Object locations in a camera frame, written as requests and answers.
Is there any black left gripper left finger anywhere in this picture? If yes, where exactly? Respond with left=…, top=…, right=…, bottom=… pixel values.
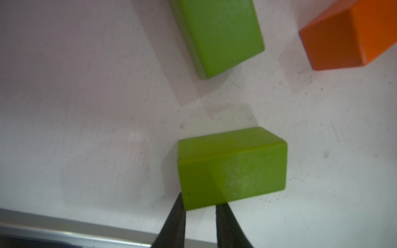
left=151, top=193, right=186, bottom=248

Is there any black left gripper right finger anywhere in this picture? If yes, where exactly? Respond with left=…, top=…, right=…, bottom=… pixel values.
left=216, top=203, right=253, bottom=248

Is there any green block row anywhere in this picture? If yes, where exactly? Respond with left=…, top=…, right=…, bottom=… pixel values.
left=177, top=127, right=288, bottom=210
left=169, top=0, right=265, bottom=80

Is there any orange block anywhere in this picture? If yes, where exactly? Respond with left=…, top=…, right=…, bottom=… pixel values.
left=299, top=0, right=397, bottom=71

